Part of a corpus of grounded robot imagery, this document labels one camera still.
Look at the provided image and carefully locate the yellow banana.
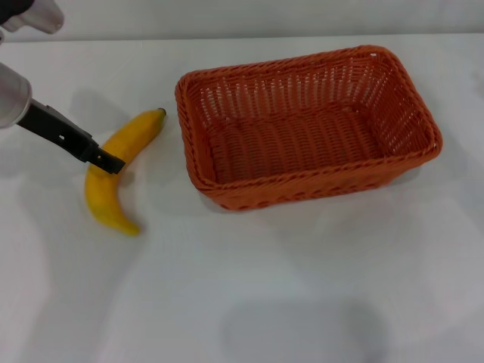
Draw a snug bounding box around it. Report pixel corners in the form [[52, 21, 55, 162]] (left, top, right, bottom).
[[83, 107, 168, 237]]

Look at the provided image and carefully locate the orange woven rectangular basket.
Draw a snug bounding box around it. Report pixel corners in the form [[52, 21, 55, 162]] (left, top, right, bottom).
[[174, 44, 442, 211]]

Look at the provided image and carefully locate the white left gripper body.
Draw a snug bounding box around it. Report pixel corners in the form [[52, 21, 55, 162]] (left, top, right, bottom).
[[0, 63, 33, 130]]

